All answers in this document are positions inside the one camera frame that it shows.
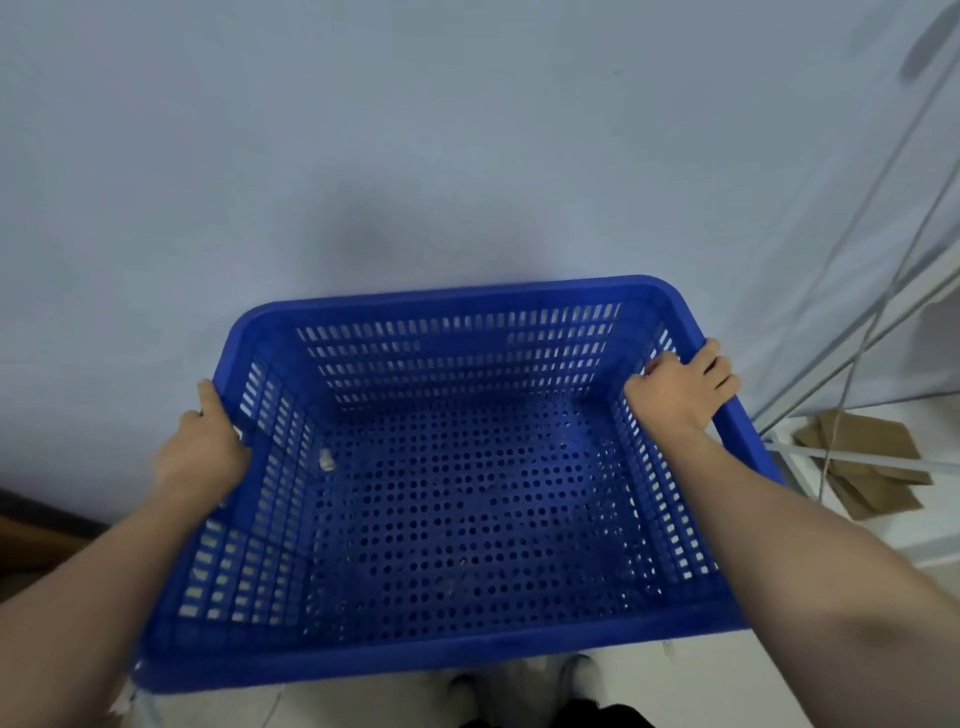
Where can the person's right hand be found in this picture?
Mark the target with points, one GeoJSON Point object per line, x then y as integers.
{"type": "Point", "coordinates": [675, 397]}

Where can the small white scrap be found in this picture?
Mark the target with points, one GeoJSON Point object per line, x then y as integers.
{"type": "Point", "coordinates": [327, 460]}

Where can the person's right thumb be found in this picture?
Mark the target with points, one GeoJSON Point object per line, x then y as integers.
{"type": "Point", "coordinates": [654, 370]}

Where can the blue perforated plastic basket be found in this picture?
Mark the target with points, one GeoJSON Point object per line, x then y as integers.
{"type": "Point", "coordinates": [465, 480]}

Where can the person's right middle finger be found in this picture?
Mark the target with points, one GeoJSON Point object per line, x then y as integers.
{"type": "Point", "coordinates": [721, 369]}

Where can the brown wooden furniture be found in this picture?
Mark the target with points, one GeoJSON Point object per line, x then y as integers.
{"type": "Point", "coordinates": [34, 536]}

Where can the person's left fingers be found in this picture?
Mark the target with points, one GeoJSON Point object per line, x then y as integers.
{"type": "Point", "coordinates": [210, 399]}

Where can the large brown cardboard piece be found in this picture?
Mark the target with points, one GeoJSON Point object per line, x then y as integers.
{"type": "Point", "coordinates": [877, 442]}

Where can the person's right little finger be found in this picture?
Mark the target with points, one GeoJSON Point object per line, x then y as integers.
{"type": "Point", "coordinates": [720, 407]}

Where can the person's white right shoe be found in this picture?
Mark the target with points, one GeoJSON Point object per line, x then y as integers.
{"type": "Point", "coordinates": [581, 679]}

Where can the person's black trousers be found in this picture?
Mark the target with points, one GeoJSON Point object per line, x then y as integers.
{"type": "Point", "coordinates": [622, 716]}

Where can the white metal rack frame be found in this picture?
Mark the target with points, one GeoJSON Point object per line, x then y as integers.
{"type": "Point", "coordinates": [847, 360]}

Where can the small brown cardboard piece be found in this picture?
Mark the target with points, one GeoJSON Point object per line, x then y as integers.
{"type": "Point", "coordinates": [874, 496]}

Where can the person's left forearm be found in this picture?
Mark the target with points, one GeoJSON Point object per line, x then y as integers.
{"type": "Point", "coordinates": [82, 607]}

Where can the person's right forearm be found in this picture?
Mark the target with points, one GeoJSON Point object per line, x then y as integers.
{"type": "Point", "coordinates": [810, 585]}

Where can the person's white shoe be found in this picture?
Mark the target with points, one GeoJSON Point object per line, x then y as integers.
{"type": "Point", "coordinates": [461, 701]}
{"type": "Point", "coordinates": [581, 679]}

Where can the person's left hand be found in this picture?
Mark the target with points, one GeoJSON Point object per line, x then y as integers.
{"type": "Point", "coordinates": [199, 457]}

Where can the person's white left shoe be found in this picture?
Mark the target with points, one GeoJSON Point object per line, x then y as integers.
{"type": "Point", "coordinates": [461, 701]}

